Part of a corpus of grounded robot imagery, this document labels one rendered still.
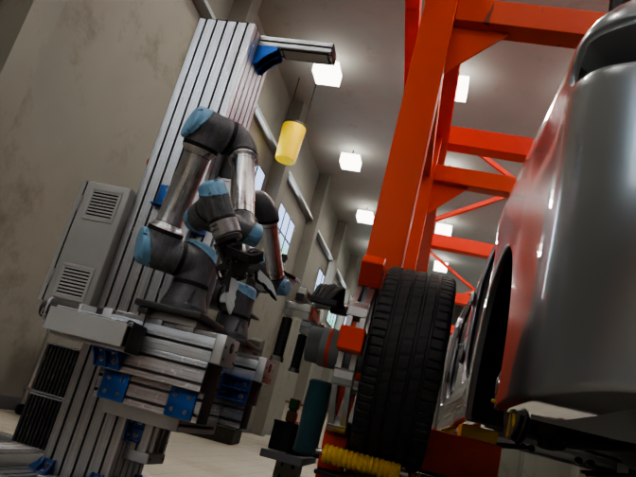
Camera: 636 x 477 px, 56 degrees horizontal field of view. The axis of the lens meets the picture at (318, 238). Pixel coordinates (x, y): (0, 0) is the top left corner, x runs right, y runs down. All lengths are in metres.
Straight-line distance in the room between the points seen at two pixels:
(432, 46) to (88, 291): 1.93
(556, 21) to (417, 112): 0.82
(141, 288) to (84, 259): 0.23
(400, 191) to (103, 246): 1.28
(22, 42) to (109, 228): 3.34
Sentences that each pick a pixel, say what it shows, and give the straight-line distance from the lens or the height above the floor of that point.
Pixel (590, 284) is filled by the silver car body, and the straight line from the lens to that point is 1.23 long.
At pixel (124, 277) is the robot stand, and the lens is 2.27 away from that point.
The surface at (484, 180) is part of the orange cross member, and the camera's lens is 4.93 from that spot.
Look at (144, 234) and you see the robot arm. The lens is 1.95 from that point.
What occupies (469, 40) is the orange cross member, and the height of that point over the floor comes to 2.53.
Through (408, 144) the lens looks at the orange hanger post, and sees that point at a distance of 2.84.
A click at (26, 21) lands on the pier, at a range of 5.52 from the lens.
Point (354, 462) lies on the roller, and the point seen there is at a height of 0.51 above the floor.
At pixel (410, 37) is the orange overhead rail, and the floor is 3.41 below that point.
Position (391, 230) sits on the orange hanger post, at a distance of 2.67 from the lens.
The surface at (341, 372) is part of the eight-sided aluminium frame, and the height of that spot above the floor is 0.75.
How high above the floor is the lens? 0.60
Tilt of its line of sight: 16 degrees up
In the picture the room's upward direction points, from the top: 15 degrees clockwise
